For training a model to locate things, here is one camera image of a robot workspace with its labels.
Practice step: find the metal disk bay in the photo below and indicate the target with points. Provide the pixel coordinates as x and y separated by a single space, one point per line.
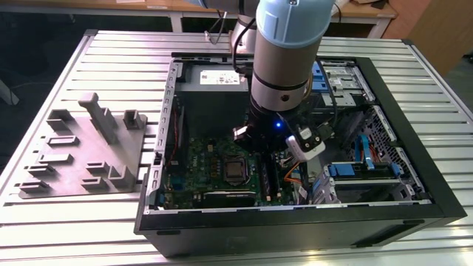
329 194

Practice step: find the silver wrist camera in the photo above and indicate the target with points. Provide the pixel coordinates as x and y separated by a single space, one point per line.
306 144

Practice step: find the grey parts rack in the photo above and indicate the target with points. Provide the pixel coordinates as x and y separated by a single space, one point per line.
92 149

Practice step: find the brown wooden cabinet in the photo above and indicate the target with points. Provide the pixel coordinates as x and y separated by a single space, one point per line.
435 27

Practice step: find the black graphics card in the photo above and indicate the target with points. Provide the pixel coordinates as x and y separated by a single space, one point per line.
229 198

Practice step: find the silver CPU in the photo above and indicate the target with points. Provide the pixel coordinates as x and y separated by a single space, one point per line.
234 169

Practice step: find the black CPU socket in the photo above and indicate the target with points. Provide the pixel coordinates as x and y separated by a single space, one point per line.
236 183

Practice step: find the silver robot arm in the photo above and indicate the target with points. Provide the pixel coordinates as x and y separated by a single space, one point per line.
280 69

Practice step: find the blue disk carrier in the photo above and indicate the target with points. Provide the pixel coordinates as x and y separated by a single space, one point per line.
341 169

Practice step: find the blue drive latch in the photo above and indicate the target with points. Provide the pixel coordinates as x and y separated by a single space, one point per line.
320 80

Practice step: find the grey chair leg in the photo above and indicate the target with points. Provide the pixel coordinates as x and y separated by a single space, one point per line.
9 95

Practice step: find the grey power supply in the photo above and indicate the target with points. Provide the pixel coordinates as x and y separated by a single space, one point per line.
210 110

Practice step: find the green motherboard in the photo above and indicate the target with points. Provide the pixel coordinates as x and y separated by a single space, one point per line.
201 166

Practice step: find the black PC case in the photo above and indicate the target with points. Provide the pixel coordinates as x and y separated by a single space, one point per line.
296 221

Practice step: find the wooden desk white frame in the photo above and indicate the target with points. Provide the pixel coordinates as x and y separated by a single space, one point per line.
369 11

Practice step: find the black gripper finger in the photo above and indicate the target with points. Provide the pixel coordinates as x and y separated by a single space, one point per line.
240 134

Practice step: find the metal drive cage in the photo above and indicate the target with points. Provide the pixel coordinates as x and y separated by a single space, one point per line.
344 99

